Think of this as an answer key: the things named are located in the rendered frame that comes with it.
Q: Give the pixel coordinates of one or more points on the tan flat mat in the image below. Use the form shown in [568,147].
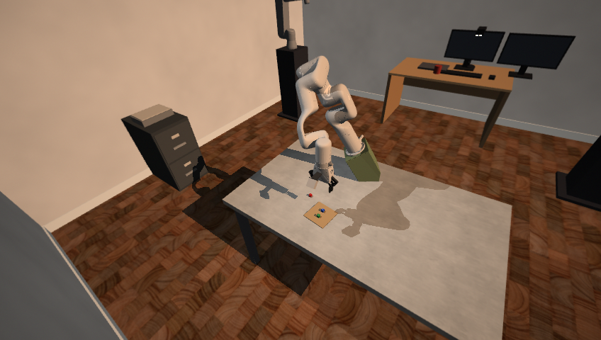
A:
[325,217]

